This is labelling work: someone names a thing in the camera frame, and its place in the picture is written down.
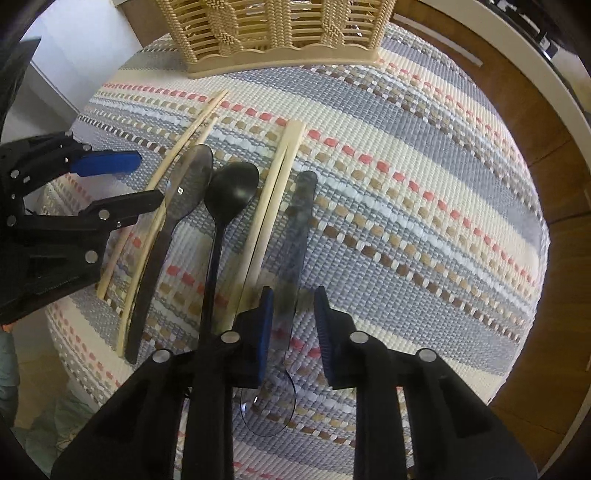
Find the transparent grey plastic spoon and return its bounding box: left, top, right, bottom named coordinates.
left=240, top=171, right=318, bottom=437

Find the light green sleeve forearm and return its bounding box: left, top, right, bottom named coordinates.
left=0, top=330, right=20, bottom=428

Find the grey translucent plastic spoon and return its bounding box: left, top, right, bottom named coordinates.
left=123, top=144, right=213, bottom=364

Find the black plastic spoon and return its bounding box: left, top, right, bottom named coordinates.
left=198, top=161, right=261, bottom=342

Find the beige woven utensil basket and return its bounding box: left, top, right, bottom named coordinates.
left=157, top=0, right=396, bottom=78

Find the striped woven table mat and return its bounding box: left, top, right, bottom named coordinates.
left=38, top=25, right=550, bottom=479

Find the black gas stove top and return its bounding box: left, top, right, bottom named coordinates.
left=494, top=0, right=590, bottom=64

